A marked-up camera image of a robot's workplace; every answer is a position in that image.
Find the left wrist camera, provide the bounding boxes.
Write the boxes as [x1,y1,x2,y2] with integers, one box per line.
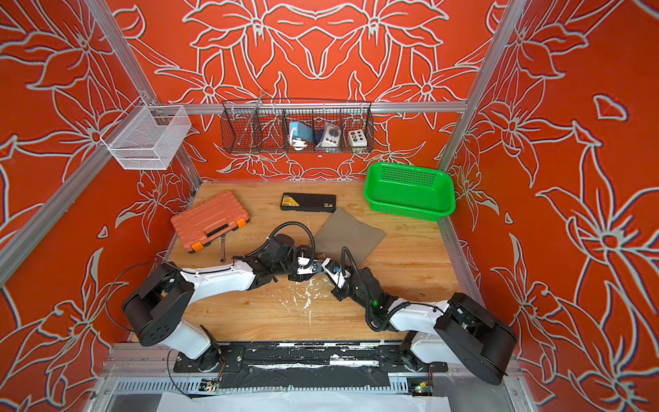
[296,260,323,282]

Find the white paper sheet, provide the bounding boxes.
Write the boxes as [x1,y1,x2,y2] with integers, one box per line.
[156,391,451,412]

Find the green plastic basket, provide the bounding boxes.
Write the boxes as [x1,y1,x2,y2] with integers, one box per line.
[364,162,456,222]

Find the black flat case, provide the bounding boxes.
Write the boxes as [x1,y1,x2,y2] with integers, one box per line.
[280,192,336,213]

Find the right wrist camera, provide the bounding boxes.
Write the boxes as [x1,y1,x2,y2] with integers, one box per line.
[322,257,347,289]

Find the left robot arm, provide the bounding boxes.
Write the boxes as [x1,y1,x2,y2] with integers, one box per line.
[122,234,312,372]

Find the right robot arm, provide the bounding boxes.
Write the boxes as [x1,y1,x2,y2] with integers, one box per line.
[323,259,518,386]

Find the blue white device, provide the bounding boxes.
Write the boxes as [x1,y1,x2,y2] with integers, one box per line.
[288,121,313,151]

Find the khaki skirt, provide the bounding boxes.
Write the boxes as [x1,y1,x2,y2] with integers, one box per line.
[314,209,385,266]

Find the orange tool case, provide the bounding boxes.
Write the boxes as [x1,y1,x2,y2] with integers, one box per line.
[171,191,251,253]

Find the black wire wall basket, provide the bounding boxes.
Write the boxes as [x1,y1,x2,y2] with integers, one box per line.
[221,99,375,155]

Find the white button box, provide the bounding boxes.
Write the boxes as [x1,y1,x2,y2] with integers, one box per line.
[348,129,368,153]

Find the white dial box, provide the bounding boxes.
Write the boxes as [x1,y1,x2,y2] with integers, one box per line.
[317,123,342,149]

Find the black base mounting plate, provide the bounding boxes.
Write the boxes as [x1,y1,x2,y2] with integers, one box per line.
[173,340,449,393]

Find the clear plastic wall bin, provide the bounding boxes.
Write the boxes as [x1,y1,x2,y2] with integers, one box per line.
[101,106,192,171]

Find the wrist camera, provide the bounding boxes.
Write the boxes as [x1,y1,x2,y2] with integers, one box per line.
[322,257,347,289]
[296,260,323,282]

